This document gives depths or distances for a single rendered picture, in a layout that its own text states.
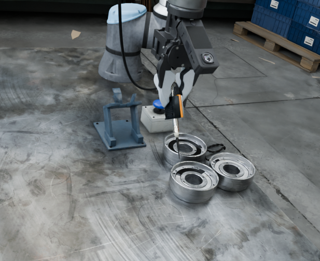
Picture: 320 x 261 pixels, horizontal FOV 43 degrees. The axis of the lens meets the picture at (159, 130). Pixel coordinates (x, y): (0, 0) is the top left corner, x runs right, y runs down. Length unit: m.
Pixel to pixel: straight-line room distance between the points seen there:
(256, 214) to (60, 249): 0.41
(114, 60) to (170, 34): 0.51
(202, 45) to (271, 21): 4.25
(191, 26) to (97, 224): 0.42
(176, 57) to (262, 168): 1.83
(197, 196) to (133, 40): 0.62
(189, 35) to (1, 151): 0.49
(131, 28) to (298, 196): 1.51
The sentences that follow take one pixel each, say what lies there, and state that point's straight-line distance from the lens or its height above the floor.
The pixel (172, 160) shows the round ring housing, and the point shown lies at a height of 0.82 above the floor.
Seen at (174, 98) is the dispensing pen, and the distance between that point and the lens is 0.86.
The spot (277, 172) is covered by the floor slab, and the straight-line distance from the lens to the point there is 2.59.
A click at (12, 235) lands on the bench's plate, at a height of 0.80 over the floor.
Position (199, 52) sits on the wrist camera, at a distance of 0.77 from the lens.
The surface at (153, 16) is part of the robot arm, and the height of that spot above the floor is 1.01.
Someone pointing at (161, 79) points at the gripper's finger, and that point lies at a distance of 0.83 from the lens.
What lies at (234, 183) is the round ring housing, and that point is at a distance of 0.92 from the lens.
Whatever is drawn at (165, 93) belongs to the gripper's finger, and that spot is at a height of 1.00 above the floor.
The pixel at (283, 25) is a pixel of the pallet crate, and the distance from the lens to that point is 4.91.
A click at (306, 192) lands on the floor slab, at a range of 2.52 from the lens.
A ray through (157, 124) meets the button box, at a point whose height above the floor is 0.83.
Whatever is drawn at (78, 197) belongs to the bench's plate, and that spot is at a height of 0.80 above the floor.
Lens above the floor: 1.36
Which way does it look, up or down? 30 degrees down
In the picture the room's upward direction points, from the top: 10 degrees clockwise
